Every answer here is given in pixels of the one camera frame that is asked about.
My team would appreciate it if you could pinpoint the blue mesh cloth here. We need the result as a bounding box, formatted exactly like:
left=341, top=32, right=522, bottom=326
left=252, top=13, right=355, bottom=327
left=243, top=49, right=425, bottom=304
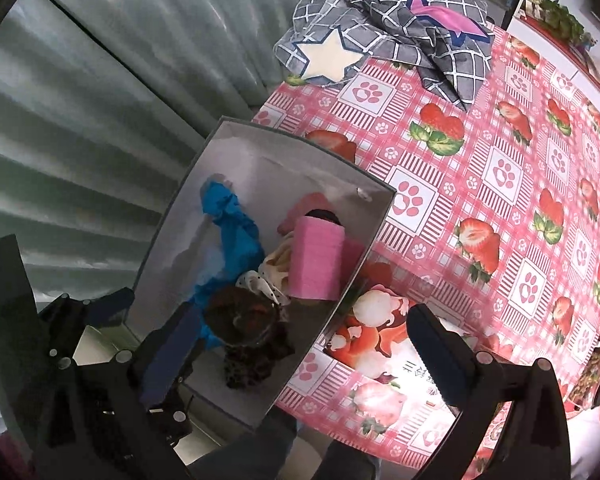
left=187, top=182, right=267, bottom=352

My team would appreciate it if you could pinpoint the person's right leg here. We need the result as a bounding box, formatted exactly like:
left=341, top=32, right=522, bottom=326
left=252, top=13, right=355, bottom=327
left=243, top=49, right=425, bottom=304
left=311, top=439, right=382, bottom=480

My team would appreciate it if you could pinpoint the nut jar with black lid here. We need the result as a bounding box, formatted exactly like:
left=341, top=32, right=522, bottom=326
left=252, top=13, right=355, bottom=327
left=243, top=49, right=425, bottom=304
left=569, top=339, right=600, bottom=412

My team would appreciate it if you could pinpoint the grey checked star pillowcase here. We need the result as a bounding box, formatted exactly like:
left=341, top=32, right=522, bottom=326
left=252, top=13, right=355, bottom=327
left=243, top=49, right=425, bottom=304
left=272, top=0, right=497, bottom=112

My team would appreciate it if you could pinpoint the pink strawberry tablecloth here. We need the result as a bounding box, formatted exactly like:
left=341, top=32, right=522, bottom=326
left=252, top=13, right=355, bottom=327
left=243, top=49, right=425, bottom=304
left=252, top=24, right=600, bottom=467

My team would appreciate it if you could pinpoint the dark brown scrunchie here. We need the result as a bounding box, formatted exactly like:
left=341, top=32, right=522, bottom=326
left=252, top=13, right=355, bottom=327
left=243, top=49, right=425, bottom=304
left=202, top=284, right=284, bottom=348

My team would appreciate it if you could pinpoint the floral tissue pack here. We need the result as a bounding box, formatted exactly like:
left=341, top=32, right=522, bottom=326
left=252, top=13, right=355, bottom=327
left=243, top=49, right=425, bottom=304
left=323, top=283, right=457, bottom=397

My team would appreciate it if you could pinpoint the pink sponge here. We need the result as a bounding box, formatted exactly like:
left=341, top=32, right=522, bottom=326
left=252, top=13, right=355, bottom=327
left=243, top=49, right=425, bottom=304
left=288, top=215, right=367, bottom=303

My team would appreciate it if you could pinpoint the white polka dot scrunchie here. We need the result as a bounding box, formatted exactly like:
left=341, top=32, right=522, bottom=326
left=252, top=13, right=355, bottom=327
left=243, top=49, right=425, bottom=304
left=237, top=269, right=292, bottom=307

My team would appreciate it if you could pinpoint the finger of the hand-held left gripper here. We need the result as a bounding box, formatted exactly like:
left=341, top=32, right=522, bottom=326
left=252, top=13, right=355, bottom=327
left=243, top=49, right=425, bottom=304
left=146, top=399, right=194, bottom=442
left=84, top=286, right=137, bottom=329

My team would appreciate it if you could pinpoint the person's leg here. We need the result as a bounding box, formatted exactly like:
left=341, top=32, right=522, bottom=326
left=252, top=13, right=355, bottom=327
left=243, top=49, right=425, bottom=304
left=189, top=409, right=299, bottom=480
left=311, top=439, right=382, bottom=480

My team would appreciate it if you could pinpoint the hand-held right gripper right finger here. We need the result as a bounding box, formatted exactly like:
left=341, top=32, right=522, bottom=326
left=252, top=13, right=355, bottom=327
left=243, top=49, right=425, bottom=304
left=406, top=303, right=572, bottom=480

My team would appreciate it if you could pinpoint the cream scrunchie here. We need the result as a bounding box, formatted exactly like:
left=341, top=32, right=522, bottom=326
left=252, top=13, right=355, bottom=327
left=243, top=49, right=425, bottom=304
left=258, top=239, right=299, bottom=287

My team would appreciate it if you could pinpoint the green potted plant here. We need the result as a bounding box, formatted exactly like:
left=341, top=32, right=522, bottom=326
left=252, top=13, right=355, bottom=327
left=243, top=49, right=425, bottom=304
left=521, top=0, right=594, bottom=47

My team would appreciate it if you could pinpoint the white cardboard box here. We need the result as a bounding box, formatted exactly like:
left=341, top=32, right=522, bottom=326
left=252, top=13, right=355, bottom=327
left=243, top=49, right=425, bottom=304
left=122, top=115, right=397, bottom=429

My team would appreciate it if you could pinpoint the person's left leg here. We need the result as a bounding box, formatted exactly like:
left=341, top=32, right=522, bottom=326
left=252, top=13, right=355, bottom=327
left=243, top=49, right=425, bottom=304
left=189, top=409, right=299, bottom=480

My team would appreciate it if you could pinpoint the pink and dark scrunchie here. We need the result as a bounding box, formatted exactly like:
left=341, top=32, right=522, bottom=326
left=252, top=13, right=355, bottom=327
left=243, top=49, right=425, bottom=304
left=277, top=192, right=344, bottom=237

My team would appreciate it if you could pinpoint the leopard print scrunchie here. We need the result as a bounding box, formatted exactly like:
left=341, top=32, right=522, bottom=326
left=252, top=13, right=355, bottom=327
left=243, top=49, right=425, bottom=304
left=223, top=322, right=297, bottom=391

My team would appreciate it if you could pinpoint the white television cabinet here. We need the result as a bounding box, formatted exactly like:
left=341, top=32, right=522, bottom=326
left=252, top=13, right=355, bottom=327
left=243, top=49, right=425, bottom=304
left=504, top=0, right=600, bottom=107

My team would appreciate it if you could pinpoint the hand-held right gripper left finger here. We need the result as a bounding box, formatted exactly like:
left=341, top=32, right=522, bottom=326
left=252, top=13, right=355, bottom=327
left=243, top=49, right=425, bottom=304
left=34, top=303, right=204, bottom=480

